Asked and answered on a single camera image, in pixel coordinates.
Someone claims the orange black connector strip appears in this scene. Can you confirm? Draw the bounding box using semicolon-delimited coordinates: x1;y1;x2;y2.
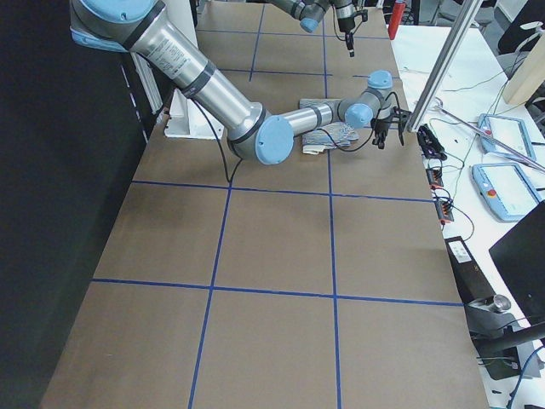
426;167;454;226

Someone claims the aluminium frame post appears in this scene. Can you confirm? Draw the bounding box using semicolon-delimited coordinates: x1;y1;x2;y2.
406;0;483;132

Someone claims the red cylinder tube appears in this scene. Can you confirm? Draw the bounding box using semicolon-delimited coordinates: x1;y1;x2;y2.
387;0;406;40

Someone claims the black camera mount with knob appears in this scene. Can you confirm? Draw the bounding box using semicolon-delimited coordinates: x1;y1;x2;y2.
464;295;544;357

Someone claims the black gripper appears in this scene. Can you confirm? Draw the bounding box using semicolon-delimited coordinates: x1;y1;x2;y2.
335;0;367;57
371;107;411;149

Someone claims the black monitor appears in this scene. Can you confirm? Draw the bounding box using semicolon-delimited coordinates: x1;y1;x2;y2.
489;203;544;324

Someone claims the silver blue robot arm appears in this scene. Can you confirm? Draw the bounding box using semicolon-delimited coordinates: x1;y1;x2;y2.
267;0;368;58
70;1;410;164

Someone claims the metal reacher grabber tool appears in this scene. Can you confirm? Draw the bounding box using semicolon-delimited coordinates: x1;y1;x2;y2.
430;96;544;173

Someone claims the black box with label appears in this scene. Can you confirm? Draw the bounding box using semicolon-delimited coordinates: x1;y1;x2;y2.
445;236;496;304

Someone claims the blue teach pendant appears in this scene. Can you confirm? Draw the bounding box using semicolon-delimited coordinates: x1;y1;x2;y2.
471;162;542;222
479;113;536;160

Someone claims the near blue teach pendant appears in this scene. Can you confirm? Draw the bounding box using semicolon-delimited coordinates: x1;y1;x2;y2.
471;162;542;222

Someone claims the far blue teach pendant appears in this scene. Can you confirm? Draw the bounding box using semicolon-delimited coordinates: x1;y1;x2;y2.
479;113;536;160

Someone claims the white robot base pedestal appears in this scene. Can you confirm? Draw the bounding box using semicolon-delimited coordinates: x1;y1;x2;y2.
164;89;224;140

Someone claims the black handheld tool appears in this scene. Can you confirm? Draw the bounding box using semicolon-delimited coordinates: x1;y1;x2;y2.
416;124;448;161

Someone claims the blue white striped polo shirt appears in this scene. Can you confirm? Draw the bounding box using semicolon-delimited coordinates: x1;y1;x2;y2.
298;97;361;156

